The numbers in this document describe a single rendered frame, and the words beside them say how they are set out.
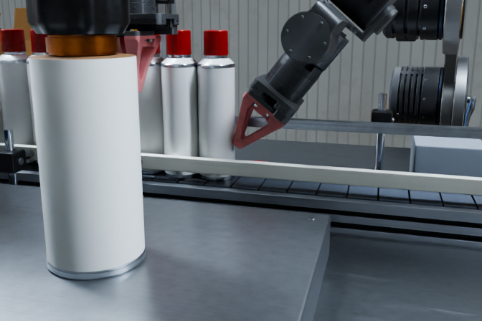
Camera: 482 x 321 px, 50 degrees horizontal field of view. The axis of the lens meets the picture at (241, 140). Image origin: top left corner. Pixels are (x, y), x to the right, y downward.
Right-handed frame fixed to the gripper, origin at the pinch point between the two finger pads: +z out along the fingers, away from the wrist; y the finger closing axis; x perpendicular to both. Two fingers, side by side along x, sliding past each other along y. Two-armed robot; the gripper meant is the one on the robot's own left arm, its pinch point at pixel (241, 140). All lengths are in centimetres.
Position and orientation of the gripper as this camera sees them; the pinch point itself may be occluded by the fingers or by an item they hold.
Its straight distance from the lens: 71.5
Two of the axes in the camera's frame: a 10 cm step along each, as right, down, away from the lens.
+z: -6.0, 7.4, 3.0
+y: -2.4, 1.9, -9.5
